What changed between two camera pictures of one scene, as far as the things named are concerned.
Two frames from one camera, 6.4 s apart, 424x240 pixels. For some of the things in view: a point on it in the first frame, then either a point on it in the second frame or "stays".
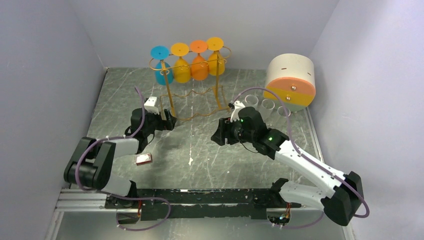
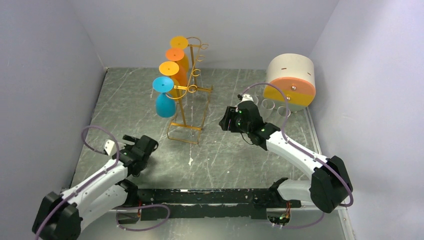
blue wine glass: x=160 y=53 to x=165 y=104
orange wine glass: x=199 y=69 to x=176 y=55
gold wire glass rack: x=193 y=82 to x=194 y=100
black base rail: x=179 y=203 stays
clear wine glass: x=267 y=106 stays
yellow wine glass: x=216 y=44 to x=181 y=42
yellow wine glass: x=182 y=70 to x=169 y=68
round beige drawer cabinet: x=291 y=77 stays
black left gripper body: x=155 y=122 to x=128 y=147
